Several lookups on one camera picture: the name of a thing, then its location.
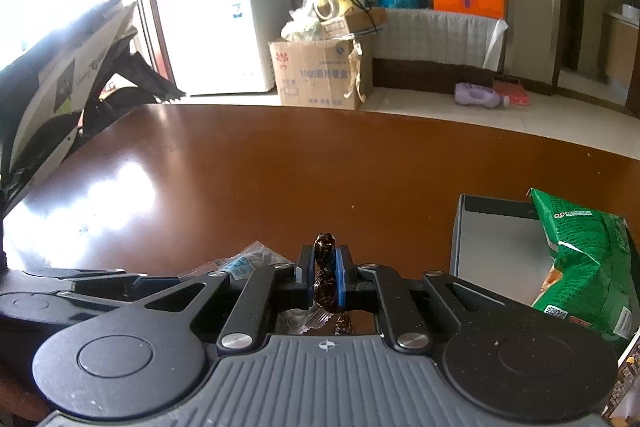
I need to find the black cord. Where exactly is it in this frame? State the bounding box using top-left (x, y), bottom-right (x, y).
top-left (355, 0), bottom-right (382, 38)

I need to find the green snack bag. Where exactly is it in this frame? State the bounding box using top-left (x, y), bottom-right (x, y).
top-left (526, 188), bottom-right (640, 342)

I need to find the purple plastic bottle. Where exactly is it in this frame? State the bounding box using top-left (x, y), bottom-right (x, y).
top-left (454, 82), bottom-right (511, 109)

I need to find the clear sunflower seed packet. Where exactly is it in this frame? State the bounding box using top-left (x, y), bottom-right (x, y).
top-left (179, 241), bottom-right (332, 336)

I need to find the light wooden cabinet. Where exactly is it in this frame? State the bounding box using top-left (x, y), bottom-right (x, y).
top-left (602, 9), bottom-right (640, 88)

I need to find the brown printed snack packet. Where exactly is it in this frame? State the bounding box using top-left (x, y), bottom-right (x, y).
top-left (602, 341), bottom-right (640, 427)

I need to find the yellow tape roll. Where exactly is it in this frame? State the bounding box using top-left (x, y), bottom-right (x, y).
top-left (314, 0), bottom-right (363, 22)

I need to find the dark brown candy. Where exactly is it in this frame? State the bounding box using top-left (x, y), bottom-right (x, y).
top-left (312, 232), bottom-right (355, 337)

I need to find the pale crumpled bundle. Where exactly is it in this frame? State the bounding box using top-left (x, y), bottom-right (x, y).
top-left (281, 14), bottom-right (323, 42)

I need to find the pink flat pack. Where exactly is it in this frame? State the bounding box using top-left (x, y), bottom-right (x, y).
top-left (492, 76), bottom-right (531, 106)

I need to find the small cardboard box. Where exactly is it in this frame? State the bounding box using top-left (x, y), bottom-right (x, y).
top-left (320, 7), bottom-right (388, 40)

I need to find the dark wooden door frame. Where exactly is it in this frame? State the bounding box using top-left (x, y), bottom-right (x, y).
top-left (552, 0), bottom-right (640, 118)

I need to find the white chest freezer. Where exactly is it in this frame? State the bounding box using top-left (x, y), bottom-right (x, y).
top-left (156, 0), bottom-right (290, 96)

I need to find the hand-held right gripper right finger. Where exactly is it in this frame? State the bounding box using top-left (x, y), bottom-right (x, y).
top-left (336, 245), bottom-right (506, 353)

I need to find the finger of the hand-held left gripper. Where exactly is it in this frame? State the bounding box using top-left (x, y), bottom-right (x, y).
top-left (0, 270), bottom-right (181, 299)

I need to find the white and black scooter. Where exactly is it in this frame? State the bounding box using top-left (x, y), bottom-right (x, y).
top-left (0, 0), bottom-right (187, 228)

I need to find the large cardboard box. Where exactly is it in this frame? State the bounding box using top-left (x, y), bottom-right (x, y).
top-left (269, 38), bottom-right (375, 110)

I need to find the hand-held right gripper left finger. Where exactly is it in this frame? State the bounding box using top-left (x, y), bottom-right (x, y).
top-left (132, 245), bottom-right (318, 353)

